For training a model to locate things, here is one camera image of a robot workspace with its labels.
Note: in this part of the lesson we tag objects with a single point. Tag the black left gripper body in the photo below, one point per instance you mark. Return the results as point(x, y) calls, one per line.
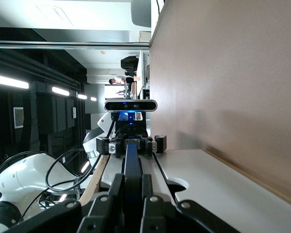
point(132, 131)

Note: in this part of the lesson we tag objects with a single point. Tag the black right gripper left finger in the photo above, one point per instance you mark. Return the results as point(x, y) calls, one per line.
point(97, 213)

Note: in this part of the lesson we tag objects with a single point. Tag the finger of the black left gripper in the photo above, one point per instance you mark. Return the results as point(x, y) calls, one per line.
point(160, 144)
point(102, 145)

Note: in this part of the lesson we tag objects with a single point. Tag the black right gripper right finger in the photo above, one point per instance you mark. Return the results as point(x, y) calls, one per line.
point(160, 216)

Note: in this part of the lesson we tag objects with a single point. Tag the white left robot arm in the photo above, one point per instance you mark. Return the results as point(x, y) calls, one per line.
point(21, 174)

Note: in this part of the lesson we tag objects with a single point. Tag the wooden drawer cabinet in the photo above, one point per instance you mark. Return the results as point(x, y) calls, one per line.
point(94, 179)

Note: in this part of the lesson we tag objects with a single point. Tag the person in white shirt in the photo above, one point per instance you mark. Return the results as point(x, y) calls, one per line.
point(118, 79)

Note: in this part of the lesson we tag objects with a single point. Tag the black office chair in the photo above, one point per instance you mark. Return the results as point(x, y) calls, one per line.
point(129, 64)

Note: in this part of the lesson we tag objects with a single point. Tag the white table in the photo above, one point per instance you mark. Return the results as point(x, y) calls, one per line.
point(220, 182)

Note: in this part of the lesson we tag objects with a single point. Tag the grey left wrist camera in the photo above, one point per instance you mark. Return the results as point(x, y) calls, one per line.
point(131, 105)

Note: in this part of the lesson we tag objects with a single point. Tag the white framed wall grille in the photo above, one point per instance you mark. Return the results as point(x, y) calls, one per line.
point(19, 117)

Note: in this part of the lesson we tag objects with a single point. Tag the aluminium profile frame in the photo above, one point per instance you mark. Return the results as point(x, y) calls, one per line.
point(63, 44)

